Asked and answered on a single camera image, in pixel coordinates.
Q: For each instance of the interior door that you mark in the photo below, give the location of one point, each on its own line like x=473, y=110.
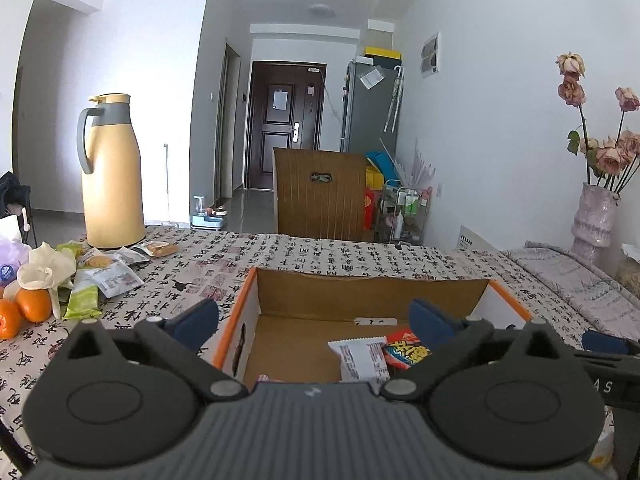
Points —
x=229, y=120

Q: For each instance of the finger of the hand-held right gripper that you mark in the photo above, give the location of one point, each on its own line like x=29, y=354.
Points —
x=605, y=342

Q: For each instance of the dried pink roses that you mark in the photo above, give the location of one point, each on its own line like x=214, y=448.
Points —
x=607, y=155

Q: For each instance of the grey snack packet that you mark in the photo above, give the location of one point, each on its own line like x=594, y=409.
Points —
x=129, y=256

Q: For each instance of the red cardboard box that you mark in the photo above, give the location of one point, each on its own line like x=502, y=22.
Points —
x=310, y=300

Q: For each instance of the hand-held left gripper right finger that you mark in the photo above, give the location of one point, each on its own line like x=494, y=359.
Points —
x=431, y=324

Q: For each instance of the light blue stool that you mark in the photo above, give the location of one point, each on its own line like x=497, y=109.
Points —
x=210, y=220

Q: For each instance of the white pampas grass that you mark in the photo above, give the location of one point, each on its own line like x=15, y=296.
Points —
x=420, y=165

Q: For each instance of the pink ribbed vase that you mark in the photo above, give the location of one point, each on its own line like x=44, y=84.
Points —
x=595, y=220

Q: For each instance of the dark brown entrance door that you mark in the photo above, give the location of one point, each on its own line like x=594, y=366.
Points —
x=282, y=130

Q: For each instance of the red gift box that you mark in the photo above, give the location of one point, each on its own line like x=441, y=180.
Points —
x=371, y=210

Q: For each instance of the red cartoon chip bag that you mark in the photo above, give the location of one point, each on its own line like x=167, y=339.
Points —
x=407, y=352

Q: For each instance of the yellow thermos jug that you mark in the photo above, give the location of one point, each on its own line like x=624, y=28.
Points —
x=112, y=185

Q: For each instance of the white pole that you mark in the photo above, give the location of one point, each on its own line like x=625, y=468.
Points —
x=166, y=185

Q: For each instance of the paper sheet on refrigerator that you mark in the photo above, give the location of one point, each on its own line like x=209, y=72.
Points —
x=372, y=77

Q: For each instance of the grey quilted cloth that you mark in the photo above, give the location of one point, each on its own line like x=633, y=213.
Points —
x=575, y=280

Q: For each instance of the yellow bag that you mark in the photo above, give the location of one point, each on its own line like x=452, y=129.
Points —
x=374, y=179

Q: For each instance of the round cookie packet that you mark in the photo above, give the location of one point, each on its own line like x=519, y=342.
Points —
x=95, y=260

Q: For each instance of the purple and white bag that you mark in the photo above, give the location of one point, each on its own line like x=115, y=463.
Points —
x=11, y=260

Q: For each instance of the black folding chair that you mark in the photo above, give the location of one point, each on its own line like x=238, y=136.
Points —
x=15, y=195

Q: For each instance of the blue bag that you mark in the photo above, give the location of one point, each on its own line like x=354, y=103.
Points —
x=382, y=165

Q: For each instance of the small green snack packet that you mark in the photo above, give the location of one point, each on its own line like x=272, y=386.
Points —
x=70, y=248

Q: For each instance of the ceiling lamp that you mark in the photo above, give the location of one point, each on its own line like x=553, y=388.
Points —
x=320, y=9

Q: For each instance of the glass jar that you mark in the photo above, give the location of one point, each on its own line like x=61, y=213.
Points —
x=631, y=272

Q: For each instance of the white snack packet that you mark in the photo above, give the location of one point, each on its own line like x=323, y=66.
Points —
x=115, y=280
x=360, y=360

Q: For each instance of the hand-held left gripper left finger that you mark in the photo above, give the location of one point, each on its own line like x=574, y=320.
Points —
x=196, y=322

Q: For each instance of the white heater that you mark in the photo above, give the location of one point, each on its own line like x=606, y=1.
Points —
x=475, y=237

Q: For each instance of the brown cookie packet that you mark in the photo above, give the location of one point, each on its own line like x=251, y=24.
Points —
x=157, y=249

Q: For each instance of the wooden chair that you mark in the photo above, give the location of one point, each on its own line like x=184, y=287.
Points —
x=320, y=205

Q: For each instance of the grey refrigerator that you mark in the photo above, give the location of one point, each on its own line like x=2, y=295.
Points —
x=370, y=110

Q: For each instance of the white umbrella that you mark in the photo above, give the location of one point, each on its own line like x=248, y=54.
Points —
x=395, y=100

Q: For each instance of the white artificial flower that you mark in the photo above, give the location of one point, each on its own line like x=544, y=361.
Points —
x=45, y=267

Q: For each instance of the yellow box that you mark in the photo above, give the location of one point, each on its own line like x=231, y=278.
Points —
x=382, y=53

